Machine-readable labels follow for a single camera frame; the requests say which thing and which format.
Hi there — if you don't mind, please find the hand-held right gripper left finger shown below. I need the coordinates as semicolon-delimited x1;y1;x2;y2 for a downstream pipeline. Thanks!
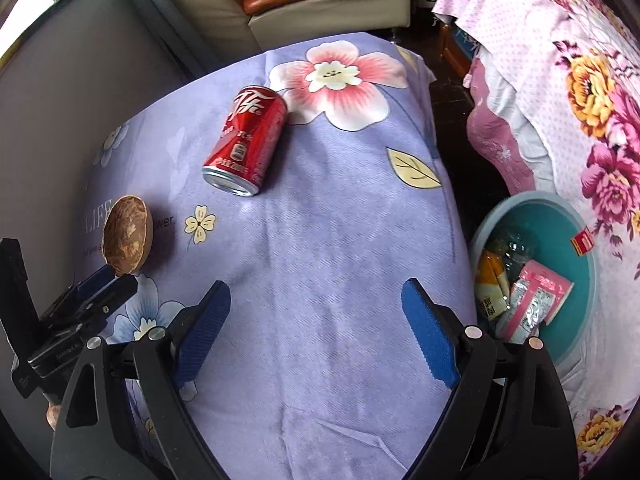
50;280;232;480

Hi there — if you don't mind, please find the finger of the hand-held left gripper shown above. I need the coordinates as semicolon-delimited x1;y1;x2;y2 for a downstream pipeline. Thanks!
65;274;139;341
40;263;117;321

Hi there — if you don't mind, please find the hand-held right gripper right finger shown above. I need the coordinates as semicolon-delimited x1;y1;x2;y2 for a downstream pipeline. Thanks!
401;278;581;480

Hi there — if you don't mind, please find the orange yellow snack pouch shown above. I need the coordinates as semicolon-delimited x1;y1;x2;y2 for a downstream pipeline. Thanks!
474;250;511;322

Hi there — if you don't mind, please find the pink paper cup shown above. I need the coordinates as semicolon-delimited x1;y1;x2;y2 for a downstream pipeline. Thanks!
495;260;575;343

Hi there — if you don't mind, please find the blue plastic bin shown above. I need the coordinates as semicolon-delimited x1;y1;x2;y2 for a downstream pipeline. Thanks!
467;191;598;366

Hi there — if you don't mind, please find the brown wooden bowl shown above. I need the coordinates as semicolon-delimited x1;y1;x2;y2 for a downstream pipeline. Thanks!
102;195;154;277

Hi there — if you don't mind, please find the clear plastic bottle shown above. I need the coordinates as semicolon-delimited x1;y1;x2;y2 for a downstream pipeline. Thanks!
492;232;536;281

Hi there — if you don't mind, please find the purple floral cloth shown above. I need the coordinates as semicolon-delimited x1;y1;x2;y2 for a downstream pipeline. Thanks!
75;32;468;480

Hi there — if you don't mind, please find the red drink can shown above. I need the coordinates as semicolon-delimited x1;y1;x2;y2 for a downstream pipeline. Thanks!
202;85;289;197

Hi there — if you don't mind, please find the pink floral bed sheet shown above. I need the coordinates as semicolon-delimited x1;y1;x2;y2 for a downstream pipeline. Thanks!
432;0;640;471

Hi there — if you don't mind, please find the beige sofa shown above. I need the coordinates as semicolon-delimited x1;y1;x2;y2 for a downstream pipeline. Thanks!
160;0;413;53

